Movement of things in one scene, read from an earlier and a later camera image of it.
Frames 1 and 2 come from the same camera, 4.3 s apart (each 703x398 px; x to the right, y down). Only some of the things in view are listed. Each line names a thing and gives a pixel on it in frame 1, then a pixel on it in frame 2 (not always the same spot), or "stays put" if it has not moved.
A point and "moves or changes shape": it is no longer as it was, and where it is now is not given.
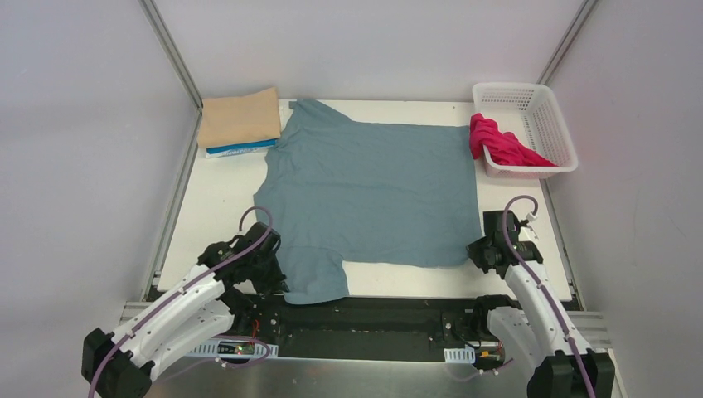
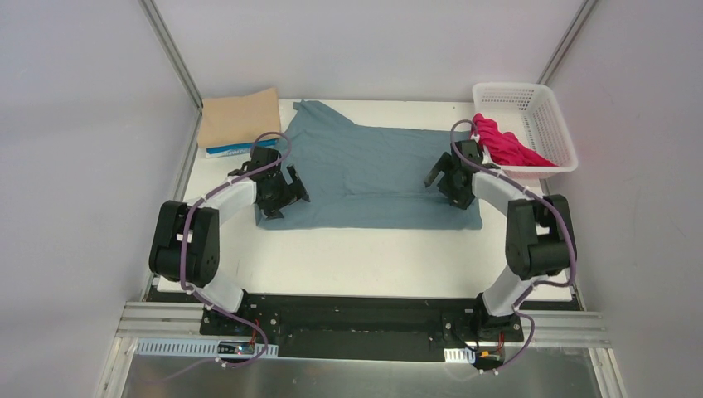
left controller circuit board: x=236 y=347 stays put
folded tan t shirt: x=228 y=120 stays put
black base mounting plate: x=366 y=326 stays put
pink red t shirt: x=501 y=147 stays put
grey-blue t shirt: x=390 y=194 moves or changes shape
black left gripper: x=269 y=276 → x=287 y=195
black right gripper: x=482 y=254 → x=446 y=177
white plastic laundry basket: x=530 y=111 stays put
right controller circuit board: x=491 y=356 stays put
